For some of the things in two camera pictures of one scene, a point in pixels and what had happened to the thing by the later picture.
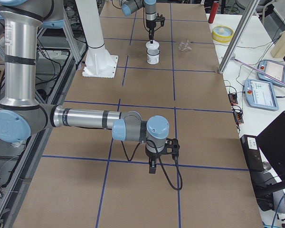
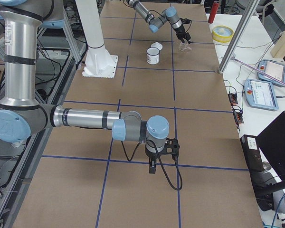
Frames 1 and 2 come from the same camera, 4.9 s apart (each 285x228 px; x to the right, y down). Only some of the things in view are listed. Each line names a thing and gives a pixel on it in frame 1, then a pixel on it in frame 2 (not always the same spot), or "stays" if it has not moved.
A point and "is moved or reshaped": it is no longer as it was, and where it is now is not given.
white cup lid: [153, 46] is moved or reshaped
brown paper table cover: [169, 66] stays
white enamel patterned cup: [153, 56] stays
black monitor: [277, 141] stays
